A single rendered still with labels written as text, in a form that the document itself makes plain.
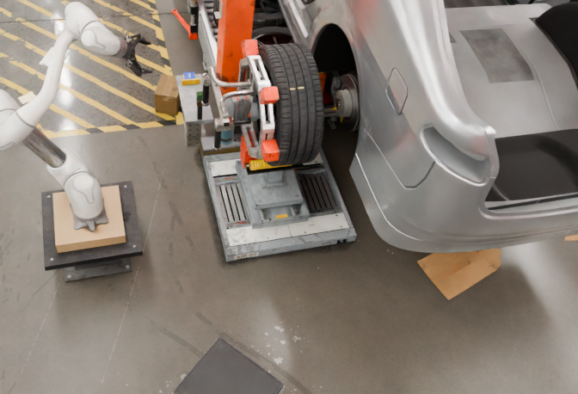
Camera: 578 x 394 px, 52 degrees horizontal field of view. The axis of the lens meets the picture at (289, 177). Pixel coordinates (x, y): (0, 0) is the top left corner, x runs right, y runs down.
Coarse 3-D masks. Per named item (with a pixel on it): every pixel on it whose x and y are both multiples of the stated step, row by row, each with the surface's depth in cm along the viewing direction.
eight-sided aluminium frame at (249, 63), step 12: (240, 60) 328; (252, 60) 307; (240, 72) 333; (252, 72) 306; (264, 72) 302; (264, 84) 297; (264, 108) 298; (264, 120) 298; (252, 132) 344; (264, 132) 301; (252, 156) 330
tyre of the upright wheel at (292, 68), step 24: (264, 48) 311; (288, 48) 310; (288, 72) 298; (312, 72) 301; (288, 96) 295; (312, 96) 299; (288, 120) 297; (312, 120) 300; (288, 144) 304; (312, 144) 309
